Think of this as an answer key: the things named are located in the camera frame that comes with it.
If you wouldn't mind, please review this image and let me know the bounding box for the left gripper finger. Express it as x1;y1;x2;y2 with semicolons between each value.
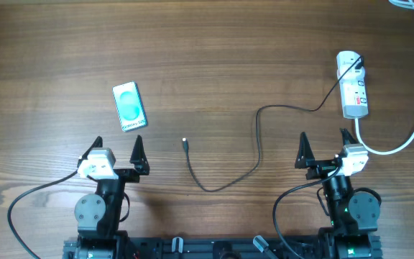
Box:
79;136;103;160
129;135;150;175

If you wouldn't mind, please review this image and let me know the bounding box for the black left camera cable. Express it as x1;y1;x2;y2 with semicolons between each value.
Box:
6;169;81;259

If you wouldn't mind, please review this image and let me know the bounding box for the blue Galaxy S25 smartphone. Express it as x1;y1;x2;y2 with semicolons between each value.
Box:
112;81;148;132

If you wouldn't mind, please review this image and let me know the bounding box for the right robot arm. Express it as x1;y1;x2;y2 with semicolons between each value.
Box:
295;129;383;259

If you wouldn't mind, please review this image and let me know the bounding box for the white power strip socket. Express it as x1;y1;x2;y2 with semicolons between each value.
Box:
336;50;368;119

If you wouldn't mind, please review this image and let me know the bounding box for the black USB charging cable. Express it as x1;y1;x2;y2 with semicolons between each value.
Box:
182;55;365;193

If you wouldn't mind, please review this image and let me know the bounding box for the black right camera cable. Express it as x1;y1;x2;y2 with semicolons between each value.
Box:
272;167;343;259

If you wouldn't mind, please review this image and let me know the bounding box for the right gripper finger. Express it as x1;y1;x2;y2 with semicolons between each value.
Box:
340;128;357;145
295;132;316;168

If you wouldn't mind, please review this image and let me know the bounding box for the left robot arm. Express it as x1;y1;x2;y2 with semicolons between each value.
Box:
63;136;150;258

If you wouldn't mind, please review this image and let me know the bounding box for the black camera cable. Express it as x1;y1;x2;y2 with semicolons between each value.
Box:
272;167;343;259
6;169;81;259

